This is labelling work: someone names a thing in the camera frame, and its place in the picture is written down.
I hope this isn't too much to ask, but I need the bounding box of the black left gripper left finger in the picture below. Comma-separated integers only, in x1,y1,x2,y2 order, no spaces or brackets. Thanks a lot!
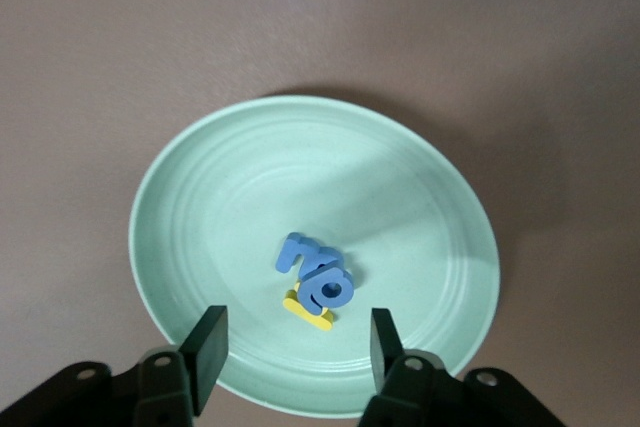
0,305,229,427

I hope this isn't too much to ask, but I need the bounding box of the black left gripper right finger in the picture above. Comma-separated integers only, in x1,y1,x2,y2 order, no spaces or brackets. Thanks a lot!
359,307,566,427

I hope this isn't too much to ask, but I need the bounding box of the yellow foam letter f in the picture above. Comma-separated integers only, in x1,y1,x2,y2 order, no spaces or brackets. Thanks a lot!
282,280,335,332

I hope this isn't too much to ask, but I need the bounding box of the blue foam letter a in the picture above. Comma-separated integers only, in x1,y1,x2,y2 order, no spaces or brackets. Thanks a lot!
298,245,357,312

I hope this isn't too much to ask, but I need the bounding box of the green plate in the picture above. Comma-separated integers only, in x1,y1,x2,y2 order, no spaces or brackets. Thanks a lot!
128,96,501,419

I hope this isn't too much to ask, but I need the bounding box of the brown table cover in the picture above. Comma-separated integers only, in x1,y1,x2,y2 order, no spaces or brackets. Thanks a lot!
0,0,640,427

